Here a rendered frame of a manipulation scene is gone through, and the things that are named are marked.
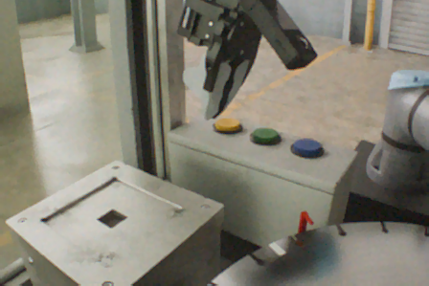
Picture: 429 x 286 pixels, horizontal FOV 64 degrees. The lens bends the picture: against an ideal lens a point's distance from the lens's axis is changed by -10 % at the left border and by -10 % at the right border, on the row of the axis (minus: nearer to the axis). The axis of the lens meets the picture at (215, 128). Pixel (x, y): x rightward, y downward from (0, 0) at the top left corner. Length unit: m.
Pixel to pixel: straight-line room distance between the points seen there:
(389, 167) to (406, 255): 0.48
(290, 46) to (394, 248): 0.23
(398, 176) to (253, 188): 0.34
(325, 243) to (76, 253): 0.23
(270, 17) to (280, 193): 0.24
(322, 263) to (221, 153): 0.30
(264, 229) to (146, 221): 0.22
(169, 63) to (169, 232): 0.30
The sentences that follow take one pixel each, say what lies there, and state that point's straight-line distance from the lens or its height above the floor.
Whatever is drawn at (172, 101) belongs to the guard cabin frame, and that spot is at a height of 0.94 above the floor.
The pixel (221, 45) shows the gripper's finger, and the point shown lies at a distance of 0.44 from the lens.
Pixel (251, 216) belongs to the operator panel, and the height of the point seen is 0.80.
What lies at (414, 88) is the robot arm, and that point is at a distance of 0.74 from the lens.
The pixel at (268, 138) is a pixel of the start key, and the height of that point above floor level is 0.91.
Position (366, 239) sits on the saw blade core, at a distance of 0.33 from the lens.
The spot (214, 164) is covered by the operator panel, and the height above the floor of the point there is 0.87.
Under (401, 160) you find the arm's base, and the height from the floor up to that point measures 0.81.
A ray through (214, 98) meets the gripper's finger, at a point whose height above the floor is 0.99.
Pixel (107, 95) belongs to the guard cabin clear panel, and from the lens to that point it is 0.55.
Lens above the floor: 1.16
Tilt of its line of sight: 25 degrees down
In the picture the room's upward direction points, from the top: straight up
